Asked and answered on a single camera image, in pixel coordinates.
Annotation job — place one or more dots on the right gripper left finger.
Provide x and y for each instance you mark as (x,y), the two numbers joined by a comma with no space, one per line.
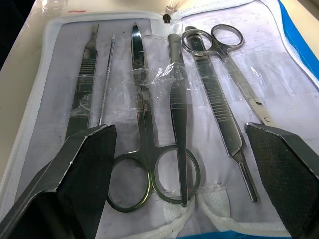
(62,186)

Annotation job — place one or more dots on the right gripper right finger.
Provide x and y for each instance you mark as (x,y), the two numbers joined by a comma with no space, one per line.
(289,174)

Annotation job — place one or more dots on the thin steel probe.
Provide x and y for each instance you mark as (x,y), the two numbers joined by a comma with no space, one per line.
(106,82)

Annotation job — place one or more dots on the red tape mark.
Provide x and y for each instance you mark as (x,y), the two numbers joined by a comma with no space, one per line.
(77,11)

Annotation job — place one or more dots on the small steel scissors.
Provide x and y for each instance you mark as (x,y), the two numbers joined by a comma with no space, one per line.
(239,72)

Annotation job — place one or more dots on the blue surgical instrument pack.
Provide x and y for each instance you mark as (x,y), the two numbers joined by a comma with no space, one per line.
(249,74)

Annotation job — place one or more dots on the steel forceps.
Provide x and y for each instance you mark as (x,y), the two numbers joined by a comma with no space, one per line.
(180,124)

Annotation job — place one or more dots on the large steel scissors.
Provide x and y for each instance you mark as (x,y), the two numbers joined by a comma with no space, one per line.
(138,54)

